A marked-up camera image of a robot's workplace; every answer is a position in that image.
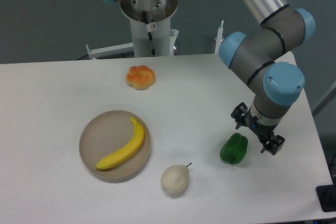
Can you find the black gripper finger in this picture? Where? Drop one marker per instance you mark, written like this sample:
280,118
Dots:
272,144
239,114

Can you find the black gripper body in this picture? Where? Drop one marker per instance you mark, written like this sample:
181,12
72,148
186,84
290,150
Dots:
264,132

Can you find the yellow banana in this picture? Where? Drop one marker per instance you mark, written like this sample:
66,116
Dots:
132,146

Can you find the beige round plate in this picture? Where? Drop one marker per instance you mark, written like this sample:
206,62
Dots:
107,133

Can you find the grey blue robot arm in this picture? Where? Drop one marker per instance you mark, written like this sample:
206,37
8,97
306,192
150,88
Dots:
276,85

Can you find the green bell pepper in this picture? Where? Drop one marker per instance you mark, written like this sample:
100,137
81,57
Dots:
235,149

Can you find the black device at edge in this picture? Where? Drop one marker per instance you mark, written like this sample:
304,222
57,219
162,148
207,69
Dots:
326,196

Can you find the grey table leg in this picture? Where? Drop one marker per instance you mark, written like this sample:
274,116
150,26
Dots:
327,96

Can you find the white pear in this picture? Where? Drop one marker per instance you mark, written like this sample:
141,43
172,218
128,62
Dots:
175,180

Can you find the orange bread roll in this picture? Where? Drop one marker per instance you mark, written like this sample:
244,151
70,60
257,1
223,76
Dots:
140,77

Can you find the white upright bracket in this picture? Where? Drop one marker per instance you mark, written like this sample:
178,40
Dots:
219,37

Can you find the white metal bracket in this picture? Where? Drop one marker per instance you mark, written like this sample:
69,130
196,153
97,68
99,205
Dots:
109,51

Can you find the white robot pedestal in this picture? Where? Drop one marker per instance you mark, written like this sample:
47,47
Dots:
150,24

